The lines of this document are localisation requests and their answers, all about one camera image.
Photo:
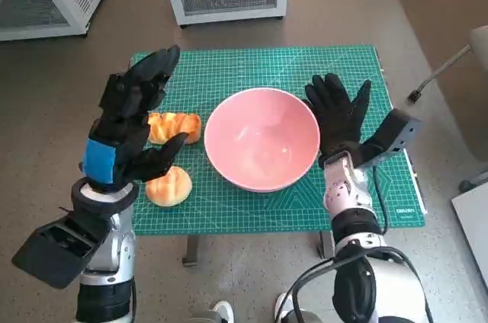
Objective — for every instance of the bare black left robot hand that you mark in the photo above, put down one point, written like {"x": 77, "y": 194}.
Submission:
{"x": 100, "y": 161}

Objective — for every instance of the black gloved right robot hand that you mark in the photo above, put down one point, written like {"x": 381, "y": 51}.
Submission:
{"x": 339, "y": 125}

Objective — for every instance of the long split bread loaf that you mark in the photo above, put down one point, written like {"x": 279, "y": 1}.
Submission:
{"x": 167, "y": 125}

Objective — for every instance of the pink bowl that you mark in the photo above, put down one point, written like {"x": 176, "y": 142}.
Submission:
{"x": 263, "y": 136}

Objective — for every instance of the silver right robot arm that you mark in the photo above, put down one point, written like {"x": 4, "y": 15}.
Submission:
{"x": 347, "y": 193}

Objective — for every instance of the round bread bun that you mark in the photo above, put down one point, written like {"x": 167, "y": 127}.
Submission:
{"x": 169, "y": 189}

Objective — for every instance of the green cutting mat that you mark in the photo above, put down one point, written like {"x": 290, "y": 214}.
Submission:
{"x": 244, "y": 68}

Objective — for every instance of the black metal table leg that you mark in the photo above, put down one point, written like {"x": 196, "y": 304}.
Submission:
{"x": 191, "y": 250}
{"x": 325, "y": 243}

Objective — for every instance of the white shoe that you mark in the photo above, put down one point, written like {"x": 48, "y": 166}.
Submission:
{"x": 284, "y": 306}
{"x": 224, "y": 311}

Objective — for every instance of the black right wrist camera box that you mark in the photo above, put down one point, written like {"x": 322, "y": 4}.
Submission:
{"x": 400, "y": 128}

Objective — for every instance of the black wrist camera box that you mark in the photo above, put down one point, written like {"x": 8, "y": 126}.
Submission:
{"x": 49, "y": 250}
{"x": 400, "y": 128}

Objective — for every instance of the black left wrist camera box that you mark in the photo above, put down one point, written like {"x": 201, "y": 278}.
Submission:
{"x": 49, "y": 250}

